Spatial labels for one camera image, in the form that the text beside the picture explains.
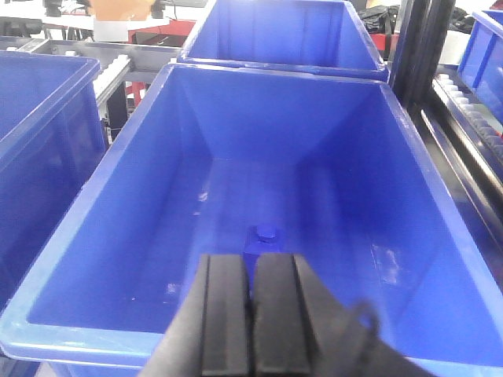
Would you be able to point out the blue bottle-shaped part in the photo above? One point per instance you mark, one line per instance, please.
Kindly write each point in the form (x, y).
(262, 238)

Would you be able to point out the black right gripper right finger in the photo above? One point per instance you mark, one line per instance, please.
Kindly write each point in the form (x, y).
(301, 329)

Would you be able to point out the blue bin neighbour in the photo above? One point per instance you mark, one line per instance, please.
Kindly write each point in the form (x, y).
(480, 68)
(51, 142)

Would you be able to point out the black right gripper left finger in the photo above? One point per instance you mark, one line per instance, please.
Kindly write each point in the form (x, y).
(210, 333)

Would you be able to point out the blue bin right neighbour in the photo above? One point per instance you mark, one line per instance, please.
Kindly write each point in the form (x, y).
(480, 68)

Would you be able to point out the blue bin left neighbour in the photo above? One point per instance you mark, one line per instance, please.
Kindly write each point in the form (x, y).
(51, 142)

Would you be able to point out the blue bin behind target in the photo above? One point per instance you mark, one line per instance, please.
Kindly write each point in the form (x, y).
(316, 37)

